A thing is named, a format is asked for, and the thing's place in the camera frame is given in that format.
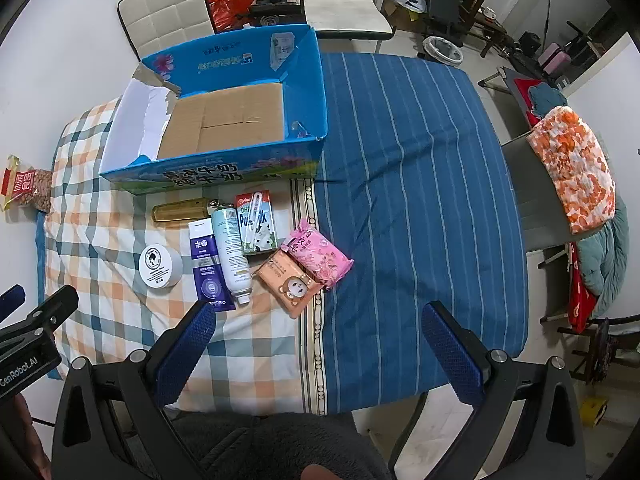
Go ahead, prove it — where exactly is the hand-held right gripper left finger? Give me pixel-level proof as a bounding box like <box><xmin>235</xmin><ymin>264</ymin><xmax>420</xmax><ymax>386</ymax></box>
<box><xmin>51</xmin><ymin>303</ymin><xmax>218</xmax><ymax>480</ymax></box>

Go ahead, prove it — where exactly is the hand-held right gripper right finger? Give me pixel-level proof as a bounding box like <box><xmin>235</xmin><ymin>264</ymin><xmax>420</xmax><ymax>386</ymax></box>
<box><xmin>423</xmin><ymin>301</ymin><xmax>587</xmax><ymax>480</ymax></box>

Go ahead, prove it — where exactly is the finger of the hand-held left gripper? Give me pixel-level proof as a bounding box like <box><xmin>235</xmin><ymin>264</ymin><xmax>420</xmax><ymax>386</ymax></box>
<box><xmin>0</xmin><ymin>283</ymin><xmax>26</xmax><ymax>319</ymax></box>
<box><xmin>0</xmin><ymin>284</ymin><xmax>80</xmax><ymax>347</ymax></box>

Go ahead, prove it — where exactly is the purple toothpaste box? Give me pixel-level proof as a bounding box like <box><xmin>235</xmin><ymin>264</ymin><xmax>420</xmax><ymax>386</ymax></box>
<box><xmin>188</xmin><ymin>218</ymin><xmax>236</xmax><ymax>316</ymax></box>

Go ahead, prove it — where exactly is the white cream jar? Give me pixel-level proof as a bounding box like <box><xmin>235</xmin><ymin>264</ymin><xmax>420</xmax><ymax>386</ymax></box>
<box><xmin>139</xmin><ymin>244</ymin><xmax>184</xmax><ymax>289</ymax></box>

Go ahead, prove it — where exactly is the white spray can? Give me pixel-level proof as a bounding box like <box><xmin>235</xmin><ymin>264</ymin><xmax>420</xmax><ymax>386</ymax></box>
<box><xmin>211</xmin><ymin>206</ymin><xmax>252</xmax><ymax>306</ymax></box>

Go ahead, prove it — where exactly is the orange wet wipes packet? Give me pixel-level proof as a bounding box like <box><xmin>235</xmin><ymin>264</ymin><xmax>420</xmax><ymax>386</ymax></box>
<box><xmin>256</xmin><ymin>250</ymin><xmax>325</xmax><ymax>319</ymax></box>

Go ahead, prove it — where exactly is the small milk carton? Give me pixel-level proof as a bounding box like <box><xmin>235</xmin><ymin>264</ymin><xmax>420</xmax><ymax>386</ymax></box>
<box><xmin>235</xmin><ymin>189</ymin><xmax>279</xmax><ymax>257</ymax></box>

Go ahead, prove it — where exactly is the amber liquid bottle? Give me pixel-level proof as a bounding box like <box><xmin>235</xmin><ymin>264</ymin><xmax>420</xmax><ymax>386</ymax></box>
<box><xmin>151</xmin><ymin>199</ymin><xmax>221</xmax><ymax>226</ymax></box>

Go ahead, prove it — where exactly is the pink tissue packet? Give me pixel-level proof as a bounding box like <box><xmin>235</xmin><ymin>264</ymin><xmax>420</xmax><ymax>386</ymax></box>
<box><xmin>280</xmin><ymin>218</ymin><xmax>354</xmax><ymax>291</ymax></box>

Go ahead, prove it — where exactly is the blue cardboard box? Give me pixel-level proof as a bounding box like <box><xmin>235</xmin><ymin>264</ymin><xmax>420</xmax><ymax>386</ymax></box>
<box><xmin>98</xmin><ymin>24</ymin><xmax>328</xmax><ymax>196</ymax></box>

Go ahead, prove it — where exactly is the person's left hand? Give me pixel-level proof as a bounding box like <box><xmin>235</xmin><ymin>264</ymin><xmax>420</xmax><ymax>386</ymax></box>
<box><xmin>0</xmin><ymin>396</ymin><xmax>54</xmax><ymax>480</ymax></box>

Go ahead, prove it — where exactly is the plaid checked cloth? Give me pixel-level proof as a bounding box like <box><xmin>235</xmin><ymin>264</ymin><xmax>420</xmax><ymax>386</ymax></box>
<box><xmin>37</xmin><ymin>95</ymin><xmax>331</xmax><ymax>417</ymax></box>

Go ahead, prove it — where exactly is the bag of peanuts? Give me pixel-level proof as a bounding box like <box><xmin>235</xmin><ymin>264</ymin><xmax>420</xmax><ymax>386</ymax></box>
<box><xmin>0</xmin><ymin>155</ymin><xmax>54</xmax><ymax>212</ymax></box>

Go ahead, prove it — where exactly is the person's grey fleece clothing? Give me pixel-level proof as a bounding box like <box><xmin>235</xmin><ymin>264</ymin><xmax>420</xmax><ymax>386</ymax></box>
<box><xmin>167</xmin><ymin>407</ymin><xmax>396</xmax><ymax>480</ymax></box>

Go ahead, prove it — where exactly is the red cloth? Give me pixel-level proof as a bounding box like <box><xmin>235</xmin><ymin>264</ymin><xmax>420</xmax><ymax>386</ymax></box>
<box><xmin>566</xmin><ymin>242</ymin><xmax>599</xmax><ymax>334</ymax></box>

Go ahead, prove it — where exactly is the blue striped cloth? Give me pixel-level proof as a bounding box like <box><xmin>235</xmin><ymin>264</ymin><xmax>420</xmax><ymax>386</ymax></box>
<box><xmin>297</xmin><ymin>51</ymin><xmax>531</xmax><ymax>417</ymax></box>

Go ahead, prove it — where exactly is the teal blanket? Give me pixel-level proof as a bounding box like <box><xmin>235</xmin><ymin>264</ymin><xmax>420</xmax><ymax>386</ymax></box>
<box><xmin>575</xmin><ymin>195</ymin><xmax>631</xmax><ymax>317</ymax></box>

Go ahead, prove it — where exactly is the orange floral quilt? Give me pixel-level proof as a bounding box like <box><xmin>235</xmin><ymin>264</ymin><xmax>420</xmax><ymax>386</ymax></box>
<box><xmin>530</xmin><ymin>106</ymin><xmax>617</xmax><ymax>235</ymax></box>

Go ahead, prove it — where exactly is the dark chair with clothes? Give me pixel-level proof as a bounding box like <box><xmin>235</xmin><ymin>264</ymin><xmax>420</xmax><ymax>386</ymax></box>
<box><xmin>477</xmin><ymin>66</ymin><xmax>569</xmax><ymax>132</ymax></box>

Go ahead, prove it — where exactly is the round waste bin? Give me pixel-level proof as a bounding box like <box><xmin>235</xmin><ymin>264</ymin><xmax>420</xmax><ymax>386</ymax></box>
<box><xmin>421</xmin><ymin>36</ymin><xmax>464</xmax><ymax>65</ymax></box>

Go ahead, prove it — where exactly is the pink suitcase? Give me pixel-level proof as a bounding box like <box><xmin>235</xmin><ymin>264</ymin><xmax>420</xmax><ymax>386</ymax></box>
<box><xmin>540</xmin><ymin>42</ymin><xmax>571</xmax><ymax>77</ymax></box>

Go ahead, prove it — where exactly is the white padded chair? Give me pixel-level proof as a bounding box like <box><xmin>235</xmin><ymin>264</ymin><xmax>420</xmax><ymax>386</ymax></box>
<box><xmin>300</xmin><ymin>0</ymin><xmax>397</xmax><ymax>41</ymax></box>
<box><xmin>117</xmin><ymin>0</ymin><xmax>216</xmax><ymax>64</ymax></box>

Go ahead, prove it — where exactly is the red plastic bag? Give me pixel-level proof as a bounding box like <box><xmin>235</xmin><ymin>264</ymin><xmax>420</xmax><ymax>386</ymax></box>
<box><xmin>206</xmin><ymin>0</ymin><xmax>271</xmax><ymax>34</ymax></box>

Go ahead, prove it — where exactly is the black dumbbell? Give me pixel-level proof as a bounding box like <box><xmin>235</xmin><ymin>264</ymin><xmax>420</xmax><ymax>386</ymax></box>
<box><xmin>247</xmin><ymin>2</ymin><xmax>304</xmax><ymax>29</ymax></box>

